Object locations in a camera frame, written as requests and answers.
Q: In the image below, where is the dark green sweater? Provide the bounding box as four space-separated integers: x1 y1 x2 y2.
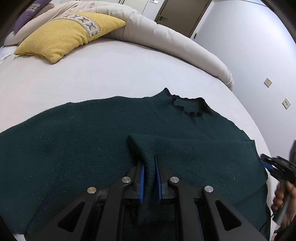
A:
1 89 270 240

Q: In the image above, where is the right hand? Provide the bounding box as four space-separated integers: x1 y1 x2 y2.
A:
271 181 296 230

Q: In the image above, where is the white bed sheet mattress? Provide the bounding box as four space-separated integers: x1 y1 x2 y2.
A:
1 37 268 156

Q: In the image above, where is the yellow patterned pillow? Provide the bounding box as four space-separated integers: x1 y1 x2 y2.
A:
15 12 126 64

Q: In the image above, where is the brown door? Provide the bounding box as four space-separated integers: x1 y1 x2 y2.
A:
154 0 212 38

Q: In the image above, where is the white folded towel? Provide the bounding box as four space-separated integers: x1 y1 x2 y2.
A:
0 46 17 63

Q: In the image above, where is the beige duvet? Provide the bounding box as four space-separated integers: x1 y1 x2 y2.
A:
3 0 235 91

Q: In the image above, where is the purple patterned pillow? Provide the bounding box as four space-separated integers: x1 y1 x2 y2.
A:
14 0 51 34

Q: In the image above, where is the wall socket near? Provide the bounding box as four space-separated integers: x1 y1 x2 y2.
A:
282 98 291 109

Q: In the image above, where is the wall socket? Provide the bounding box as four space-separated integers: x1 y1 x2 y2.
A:
264 77 273 88
282 98 291 109

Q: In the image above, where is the wall socket far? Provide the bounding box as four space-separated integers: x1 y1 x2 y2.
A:
264 77 273 88

